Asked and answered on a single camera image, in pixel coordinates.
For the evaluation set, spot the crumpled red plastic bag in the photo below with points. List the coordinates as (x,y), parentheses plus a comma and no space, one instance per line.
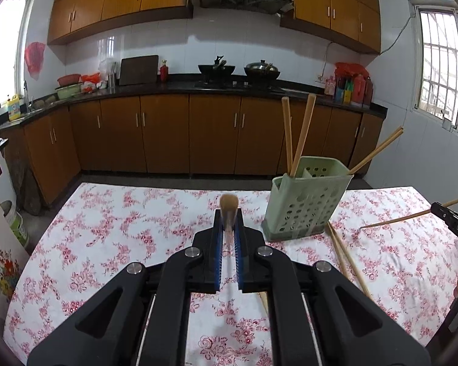
(349,68)

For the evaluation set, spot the clear plastic bag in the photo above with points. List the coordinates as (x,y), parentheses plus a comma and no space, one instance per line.
(108,70)

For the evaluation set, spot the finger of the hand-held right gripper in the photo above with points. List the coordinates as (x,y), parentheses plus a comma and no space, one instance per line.
(444,213)

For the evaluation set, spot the red floral tablecloth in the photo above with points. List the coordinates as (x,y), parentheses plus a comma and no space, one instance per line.
(118,228)

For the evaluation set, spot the window with security bars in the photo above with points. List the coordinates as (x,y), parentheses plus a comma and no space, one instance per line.
(439,76)

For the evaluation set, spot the white bucket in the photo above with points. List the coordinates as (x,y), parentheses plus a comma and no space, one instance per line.
(17,228)

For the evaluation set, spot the red basin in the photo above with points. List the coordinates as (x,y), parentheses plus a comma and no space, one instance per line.
(68,80)

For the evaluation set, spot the dark pot with lid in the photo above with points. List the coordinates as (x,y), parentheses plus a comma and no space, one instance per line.
(261,70)

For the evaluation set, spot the hanging red plastic bag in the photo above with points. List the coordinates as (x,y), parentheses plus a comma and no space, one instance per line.
(35,57)

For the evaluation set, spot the pink labelled bottle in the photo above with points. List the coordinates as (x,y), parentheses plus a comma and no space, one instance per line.
(330,85)

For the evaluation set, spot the black kitchen countertop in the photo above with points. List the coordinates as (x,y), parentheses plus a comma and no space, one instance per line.
(156,90)

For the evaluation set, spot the window with plain glass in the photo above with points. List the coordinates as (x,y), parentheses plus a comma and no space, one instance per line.
(3,45)

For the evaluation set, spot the black wok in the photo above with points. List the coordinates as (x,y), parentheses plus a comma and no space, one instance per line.
(215,69)

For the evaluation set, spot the small red bottle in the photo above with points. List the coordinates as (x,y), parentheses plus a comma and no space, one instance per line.
(164,72)

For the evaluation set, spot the orange plastic bag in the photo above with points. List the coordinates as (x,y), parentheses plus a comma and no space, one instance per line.
(91,80)

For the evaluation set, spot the wooden base cabinets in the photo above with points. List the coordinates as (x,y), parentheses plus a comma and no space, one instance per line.
(168,133)

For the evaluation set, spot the black gas stove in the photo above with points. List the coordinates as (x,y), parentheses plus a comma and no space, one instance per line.
(236,84)

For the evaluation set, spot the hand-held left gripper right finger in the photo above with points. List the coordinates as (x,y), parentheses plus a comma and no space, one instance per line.
(237,267)

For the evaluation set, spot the dark cutting board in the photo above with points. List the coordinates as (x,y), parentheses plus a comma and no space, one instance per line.
(139,70)

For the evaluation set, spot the yellow detergent bottle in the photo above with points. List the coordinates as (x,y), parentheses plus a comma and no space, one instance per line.
(14,108)

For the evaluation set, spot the dark patterned sack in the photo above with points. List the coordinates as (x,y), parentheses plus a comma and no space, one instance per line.
(26,186)

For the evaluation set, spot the colourful carton box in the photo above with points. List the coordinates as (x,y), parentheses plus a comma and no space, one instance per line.
(344,94)

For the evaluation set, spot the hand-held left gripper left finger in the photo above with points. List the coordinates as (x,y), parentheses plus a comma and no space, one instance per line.
(218,267)

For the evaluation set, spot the dark sauce bottle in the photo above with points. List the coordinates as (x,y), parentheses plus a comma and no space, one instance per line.
(369,91)

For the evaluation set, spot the large red condiment bottle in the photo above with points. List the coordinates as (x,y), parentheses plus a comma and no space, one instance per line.
(358,89)

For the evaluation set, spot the green perforated chopstick holder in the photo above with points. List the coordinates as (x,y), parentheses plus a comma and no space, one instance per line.
(309,206)

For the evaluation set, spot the steel faucet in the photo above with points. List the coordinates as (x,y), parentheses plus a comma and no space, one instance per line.
(25,91)

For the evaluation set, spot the green basin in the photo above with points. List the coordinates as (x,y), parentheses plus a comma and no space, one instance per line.
(68,92)

